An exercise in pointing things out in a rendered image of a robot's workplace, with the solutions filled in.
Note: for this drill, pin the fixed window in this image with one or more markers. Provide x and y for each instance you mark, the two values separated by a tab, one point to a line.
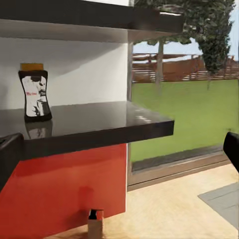
191	77

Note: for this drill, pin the shelf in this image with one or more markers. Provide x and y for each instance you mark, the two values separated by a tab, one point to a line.
82	20
85	126

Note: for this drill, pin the bottle of coffee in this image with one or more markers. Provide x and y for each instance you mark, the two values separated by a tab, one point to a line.
34	81

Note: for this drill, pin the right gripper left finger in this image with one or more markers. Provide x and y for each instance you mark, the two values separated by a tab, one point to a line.
12	149

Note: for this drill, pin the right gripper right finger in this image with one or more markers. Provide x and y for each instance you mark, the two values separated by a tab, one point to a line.
231	148

